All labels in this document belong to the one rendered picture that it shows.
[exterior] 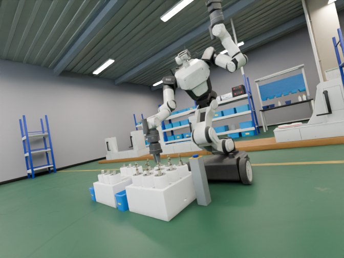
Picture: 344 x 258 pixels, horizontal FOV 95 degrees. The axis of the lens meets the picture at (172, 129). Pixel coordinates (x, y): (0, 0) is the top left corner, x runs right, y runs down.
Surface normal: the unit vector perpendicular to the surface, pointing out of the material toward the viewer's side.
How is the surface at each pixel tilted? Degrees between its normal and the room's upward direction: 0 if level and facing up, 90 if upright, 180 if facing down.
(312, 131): 90
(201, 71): 121
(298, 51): 90
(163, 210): 90
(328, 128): 90
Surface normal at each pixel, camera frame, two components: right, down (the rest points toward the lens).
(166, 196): 0.76, -0.17
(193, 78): 0.14, 0.46
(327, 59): -0.60, 0.08
